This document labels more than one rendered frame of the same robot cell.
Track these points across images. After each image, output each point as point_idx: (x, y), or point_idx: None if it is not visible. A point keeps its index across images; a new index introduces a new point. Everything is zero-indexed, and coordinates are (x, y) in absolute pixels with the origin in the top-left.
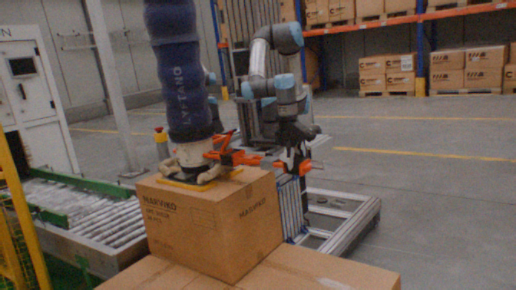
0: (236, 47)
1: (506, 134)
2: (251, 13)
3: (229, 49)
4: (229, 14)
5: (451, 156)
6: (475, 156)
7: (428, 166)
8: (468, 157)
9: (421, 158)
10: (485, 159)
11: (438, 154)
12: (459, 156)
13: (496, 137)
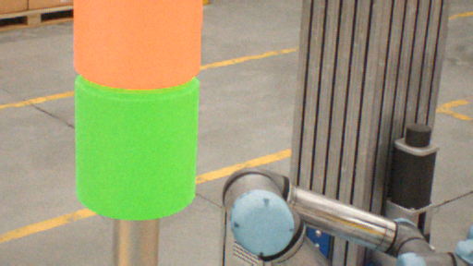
0: (429, 141)
1: (11, 153)
2: (432, 58)
3: (370, 146)
4: (389, 61)
5: (39, 229)
6: (68, 214)
7: (49, 263)
8: (64, 220)
9: (1, 254)
10: (90, 213)
11: (8, 233)
12: (45, 223)
13: (12, 164)
